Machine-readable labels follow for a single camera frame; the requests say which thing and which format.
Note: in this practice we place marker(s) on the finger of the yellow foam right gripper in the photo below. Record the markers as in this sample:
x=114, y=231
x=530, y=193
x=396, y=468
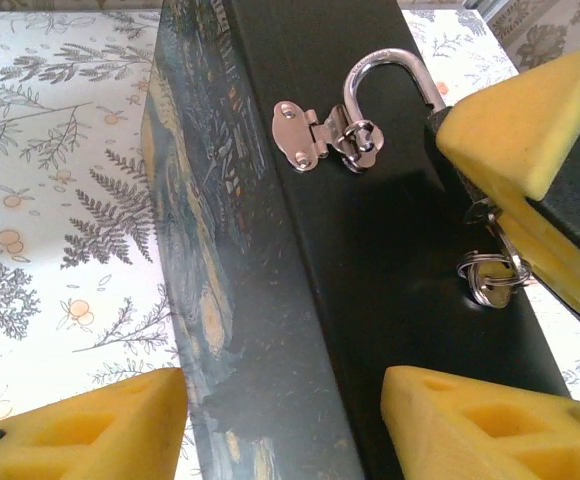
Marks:
x=520, y=125
x=570, y=270

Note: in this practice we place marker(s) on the silver key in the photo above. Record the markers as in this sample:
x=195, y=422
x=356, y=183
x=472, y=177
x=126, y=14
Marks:
x=492, y=295

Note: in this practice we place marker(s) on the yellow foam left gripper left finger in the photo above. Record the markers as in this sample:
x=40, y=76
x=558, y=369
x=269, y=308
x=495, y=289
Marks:
x=95, y=440

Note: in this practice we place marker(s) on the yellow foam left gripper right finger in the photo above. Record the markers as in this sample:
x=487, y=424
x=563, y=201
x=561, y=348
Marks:
x=470, y=440

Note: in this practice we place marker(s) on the silver box hasp latch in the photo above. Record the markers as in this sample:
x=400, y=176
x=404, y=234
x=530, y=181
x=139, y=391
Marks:
x=292, y=127

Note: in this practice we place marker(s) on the black box with painting print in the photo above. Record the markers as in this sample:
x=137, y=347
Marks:
x=370, y=250

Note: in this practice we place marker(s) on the black padlock with silver shackle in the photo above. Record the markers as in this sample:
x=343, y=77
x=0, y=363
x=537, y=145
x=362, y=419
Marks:
x=390, y=54

